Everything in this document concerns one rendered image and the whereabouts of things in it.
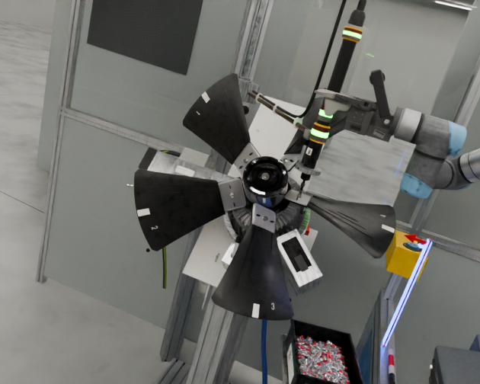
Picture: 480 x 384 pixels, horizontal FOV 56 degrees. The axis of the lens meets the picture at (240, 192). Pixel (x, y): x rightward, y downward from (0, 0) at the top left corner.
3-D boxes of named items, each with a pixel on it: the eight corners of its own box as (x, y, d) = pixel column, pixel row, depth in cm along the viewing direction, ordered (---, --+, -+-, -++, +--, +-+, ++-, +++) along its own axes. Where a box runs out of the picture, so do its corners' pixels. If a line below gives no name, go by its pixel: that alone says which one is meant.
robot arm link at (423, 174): (442, 200, 115) (460, 160, 111) (415, 200, 109) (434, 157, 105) (417, 187, 121) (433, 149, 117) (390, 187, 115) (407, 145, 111)
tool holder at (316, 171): (287, 161, 124) (298, 127, 120) (310, 165, 126) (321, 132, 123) (301, 173, 116) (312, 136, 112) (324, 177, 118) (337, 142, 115)
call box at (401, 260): (384, 255, 158) (395, 228, 154) (413, 266, 156) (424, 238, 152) (383, 274, 143) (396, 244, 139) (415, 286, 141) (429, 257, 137)
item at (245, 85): (230, 97, 176) (235, 75, 174) (247, 100, 179) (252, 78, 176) (238, 102, 167) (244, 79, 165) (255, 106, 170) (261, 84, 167)
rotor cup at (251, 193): (242, 170, 133) (239, 148, 121) (292, 172, 132) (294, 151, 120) (238, 216, 127) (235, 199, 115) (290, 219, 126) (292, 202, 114)
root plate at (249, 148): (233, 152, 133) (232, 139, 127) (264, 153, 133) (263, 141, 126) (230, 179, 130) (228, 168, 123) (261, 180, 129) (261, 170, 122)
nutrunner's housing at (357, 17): (295, 175, 122) (352, -5, 107) (308, 177, 123) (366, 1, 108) (301, 180, 118) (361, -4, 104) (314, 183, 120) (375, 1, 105)
